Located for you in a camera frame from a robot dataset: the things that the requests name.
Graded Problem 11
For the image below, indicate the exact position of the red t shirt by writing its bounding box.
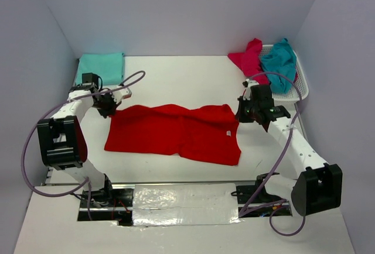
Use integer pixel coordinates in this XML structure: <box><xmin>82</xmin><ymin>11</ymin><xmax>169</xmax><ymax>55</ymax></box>
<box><xmin>104</xmin><ymin>104</ymin><xmax>241</xmax><ymax>166</ymax></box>

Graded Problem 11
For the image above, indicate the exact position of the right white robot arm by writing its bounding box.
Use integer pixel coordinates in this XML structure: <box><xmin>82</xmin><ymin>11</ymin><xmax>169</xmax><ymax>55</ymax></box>
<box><xmin>236</xmin><ymin>97</ymin><xmax>343</xmax><ymax>217</ymax></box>

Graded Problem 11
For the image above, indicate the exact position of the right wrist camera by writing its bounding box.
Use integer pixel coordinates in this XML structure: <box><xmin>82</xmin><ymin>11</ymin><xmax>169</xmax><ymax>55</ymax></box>
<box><xmin>250</xmin><ymin>84</ymin><xmax>274</xmax><ymax>102</ymax></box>

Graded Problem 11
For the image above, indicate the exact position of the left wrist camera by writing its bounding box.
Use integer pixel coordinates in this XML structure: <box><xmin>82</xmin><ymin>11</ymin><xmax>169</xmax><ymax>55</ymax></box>
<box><xmin>81</xmin><ymin>73</ymin><xmax>100</xmax><ymax>88</ymax></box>

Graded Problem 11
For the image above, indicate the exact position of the magenta pink t shirt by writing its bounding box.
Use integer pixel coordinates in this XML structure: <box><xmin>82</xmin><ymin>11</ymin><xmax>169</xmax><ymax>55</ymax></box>
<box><xmin>227</xmin><ymin>38</ymin><xmax>269</xmax><ymax>85</ymax></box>

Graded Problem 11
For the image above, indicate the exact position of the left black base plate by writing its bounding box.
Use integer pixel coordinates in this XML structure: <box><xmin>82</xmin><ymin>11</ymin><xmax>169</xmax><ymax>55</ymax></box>
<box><xmin>90</xmin><ymin>188</ymin><xmax>134</xmax><ymax>208</ymax></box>

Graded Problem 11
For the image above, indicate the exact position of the mint green t shirt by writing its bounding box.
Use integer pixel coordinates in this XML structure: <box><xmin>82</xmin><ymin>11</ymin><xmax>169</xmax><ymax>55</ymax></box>
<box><xmin>75</xmin><ymin>53</ymin><xmax>125</xmax><ymax>85</ymax></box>

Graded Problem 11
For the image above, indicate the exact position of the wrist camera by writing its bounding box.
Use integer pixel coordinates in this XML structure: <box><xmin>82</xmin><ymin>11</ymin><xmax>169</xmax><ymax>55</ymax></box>
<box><xmin>81</xmin><ymin>73</ymin><xmax>100</xmax><ymax>88</ymax></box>
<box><xmin>250</xmin><ymin>84</ymin><xmax>274</xmax><ymax>102</ymax></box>

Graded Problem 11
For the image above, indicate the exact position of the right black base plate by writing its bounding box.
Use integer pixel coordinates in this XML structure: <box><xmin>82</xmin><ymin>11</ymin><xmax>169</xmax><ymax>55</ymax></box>
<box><xmin>231</xmin><ymin>184</ymin><xmax>282</xmax><ymax>206</ymax></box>

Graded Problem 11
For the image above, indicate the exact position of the white plastic basket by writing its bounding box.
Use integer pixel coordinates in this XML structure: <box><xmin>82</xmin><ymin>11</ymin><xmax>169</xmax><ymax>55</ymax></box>
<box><xmin>260</xmin><ymin>44</ymin><xmax>309</xmax><ymax>104</ymax></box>

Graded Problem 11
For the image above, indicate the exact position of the teal blue t shirt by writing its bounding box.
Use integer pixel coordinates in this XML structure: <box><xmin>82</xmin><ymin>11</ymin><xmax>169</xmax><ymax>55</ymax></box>
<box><xmin>261</xmin><ymin>38</ymin><xmax>296</xmax><ymax>94</ymax></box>

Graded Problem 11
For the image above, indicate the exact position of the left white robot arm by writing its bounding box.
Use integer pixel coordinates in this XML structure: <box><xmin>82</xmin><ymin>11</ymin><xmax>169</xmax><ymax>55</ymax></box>
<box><xmin>37</xmin><ymin>86</ymin><xmax>122</xmax><ymax>206</ymax></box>

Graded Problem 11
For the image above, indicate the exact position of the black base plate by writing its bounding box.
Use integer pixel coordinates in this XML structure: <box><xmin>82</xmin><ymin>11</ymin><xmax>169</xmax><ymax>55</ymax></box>
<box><xmin>90</xmin><ymin>188</ymin><xmax>134</xmax><ymax>208</ymax></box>
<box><xmin>231</xmin><ymin>184</ymin><xmax>282</xmax><ymax>206</ymax></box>

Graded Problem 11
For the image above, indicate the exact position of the aluminium rail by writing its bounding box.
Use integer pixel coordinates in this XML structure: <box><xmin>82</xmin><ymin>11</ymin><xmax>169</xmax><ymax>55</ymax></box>
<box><xmin>113</xmin><ymin>180</ymin><xmax>255</xmax><ymax>186</ymax></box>

